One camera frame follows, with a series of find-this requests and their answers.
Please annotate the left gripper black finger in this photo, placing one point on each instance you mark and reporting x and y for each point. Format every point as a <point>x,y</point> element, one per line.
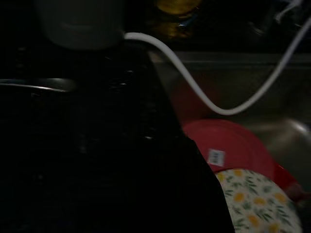
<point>189,194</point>

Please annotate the lemon pattern plate red rim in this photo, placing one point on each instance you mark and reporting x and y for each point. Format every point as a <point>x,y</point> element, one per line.
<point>255,201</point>

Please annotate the stainless steel sink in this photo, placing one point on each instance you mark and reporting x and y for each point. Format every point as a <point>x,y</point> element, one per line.
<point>243,80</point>

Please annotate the grey thermos jug red label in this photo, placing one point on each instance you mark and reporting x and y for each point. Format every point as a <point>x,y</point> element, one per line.
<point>80,24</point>

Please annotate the red plate with barcode sticker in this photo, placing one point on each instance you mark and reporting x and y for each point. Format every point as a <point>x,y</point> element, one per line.
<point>238,140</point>

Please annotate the yellow liquid plastic bottle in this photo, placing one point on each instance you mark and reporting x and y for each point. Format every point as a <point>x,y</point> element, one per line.
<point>175,31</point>

